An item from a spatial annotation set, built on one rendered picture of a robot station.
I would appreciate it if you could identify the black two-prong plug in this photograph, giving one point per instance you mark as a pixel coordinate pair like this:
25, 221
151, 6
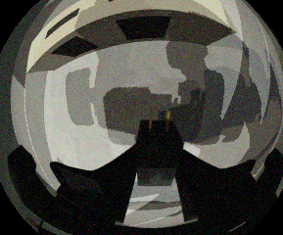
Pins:
158, 152

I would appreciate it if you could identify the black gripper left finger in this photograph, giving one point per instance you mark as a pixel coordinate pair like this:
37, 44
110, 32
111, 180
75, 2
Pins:
111, 184

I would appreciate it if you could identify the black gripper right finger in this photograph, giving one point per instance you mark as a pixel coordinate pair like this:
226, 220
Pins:
198, 182

